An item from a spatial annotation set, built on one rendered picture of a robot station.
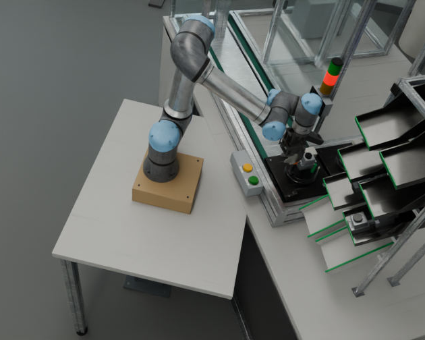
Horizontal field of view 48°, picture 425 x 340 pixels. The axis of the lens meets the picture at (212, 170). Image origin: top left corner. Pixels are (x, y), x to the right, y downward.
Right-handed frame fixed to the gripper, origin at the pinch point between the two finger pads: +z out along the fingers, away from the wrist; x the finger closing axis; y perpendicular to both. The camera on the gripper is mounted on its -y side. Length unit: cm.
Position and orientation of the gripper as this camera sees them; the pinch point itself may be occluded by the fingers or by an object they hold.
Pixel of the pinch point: (291, 161)
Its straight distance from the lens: 200.1
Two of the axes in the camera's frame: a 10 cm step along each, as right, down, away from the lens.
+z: -1.4, 6.3, 7.7
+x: 3.2, 7.6, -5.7
